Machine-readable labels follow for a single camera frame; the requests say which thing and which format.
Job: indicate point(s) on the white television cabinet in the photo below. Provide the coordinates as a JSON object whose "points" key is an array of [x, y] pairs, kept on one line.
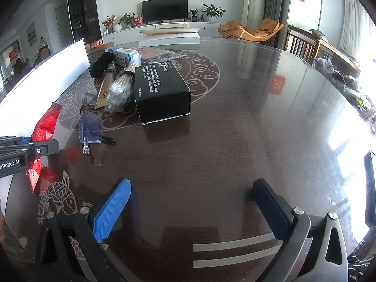
{"points": [[126, 35]]}

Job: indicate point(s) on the orange lounge chair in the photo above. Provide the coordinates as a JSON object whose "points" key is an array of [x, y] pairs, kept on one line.
{"points": [[252, 33]]}

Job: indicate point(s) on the white window curtain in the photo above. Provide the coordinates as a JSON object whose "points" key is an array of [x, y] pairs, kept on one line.
{"points": [[357, 26]]}

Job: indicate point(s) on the large green potted plant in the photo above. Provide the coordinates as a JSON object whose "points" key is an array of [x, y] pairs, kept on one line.
{"points": [[213, 11]]}

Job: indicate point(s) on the black television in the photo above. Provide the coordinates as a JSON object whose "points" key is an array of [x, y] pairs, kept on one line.
{"points": [[164, 9]]}

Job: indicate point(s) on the bushy green potted plant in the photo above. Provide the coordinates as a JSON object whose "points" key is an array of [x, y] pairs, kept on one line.
{"points": [[127, 20]]}

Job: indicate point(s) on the wooden slatted chair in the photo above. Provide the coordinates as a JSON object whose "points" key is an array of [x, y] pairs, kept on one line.
{"points": [[299, 44]]}

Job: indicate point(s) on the blue tinted safety glasses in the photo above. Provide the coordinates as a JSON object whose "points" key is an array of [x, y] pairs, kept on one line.
{"points": [[91, 127]]}

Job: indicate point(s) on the red foil packet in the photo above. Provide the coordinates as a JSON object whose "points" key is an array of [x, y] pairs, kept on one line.
{"points": [[47, 123]]}

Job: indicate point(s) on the bag of long cotton swabs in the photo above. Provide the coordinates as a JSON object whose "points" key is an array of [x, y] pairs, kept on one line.
{"points": [[117, 94]]}

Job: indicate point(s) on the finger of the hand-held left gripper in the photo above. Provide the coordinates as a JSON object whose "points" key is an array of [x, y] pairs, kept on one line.
{"points": [[25, 140], [44, 147]]}

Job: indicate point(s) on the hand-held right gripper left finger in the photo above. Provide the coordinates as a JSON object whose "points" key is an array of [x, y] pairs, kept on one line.
{"points": [[113, 208]]}

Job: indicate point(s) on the black scrunchie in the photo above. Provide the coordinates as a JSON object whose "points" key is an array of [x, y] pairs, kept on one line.
{"points": [[100, 64]]}

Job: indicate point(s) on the small green potted plant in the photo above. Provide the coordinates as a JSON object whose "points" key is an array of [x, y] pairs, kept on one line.
{"points": [[193, 14]]}

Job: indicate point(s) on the white flat cardboard box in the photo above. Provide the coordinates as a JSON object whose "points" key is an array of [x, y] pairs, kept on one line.
{"points": [[176, 38]]}

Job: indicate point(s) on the dark glass display cabinet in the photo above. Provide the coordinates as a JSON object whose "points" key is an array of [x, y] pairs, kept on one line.
{"points": [[83, 8]]}

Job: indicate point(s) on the grey curtain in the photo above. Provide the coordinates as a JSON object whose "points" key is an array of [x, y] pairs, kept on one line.
{"points": [[276, 6]]}

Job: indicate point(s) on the red flower arrangement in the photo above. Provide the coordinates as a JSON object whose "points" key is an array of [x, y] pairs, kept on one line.
{"points": [[108, 23]]}

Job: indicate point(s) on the white sheer curtain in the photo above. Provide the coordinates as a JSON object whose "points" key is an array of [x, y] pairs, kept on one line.
{"points": [[253, 3]]}

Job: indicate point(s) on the red gift bag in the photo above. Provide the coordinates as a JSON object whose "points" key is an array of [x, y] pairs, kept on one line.
{"points": [[137, 20]]}

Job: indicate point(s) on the black cardboard box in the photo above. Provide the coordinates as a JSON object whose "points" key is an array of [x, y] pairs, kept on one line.
{"points": [[161, 94]]}

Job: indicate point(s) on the round white vase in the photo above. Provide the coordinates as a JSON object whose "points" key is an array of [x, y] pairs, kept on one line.
{"points": [[117, 27]]}

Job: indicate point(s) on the gold cream tube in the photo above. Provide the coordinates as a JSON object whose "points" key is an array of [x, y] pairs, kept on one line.
{"points": [[103, 94]]}

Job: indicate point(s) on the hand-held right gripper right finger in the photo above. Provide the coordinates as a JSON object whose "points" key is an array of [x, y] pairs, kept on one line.
{"points": [[273, 208]]}

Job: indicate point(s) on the blue and white medicine box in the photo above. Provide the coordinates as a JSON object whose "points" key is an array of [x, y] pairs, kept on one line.
{"points": [[126, 55]]}

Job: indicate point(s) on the clear plastic bag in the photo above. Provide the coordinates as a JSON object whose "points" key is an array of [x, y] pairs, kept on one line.
{"points": [[155, 53]]}

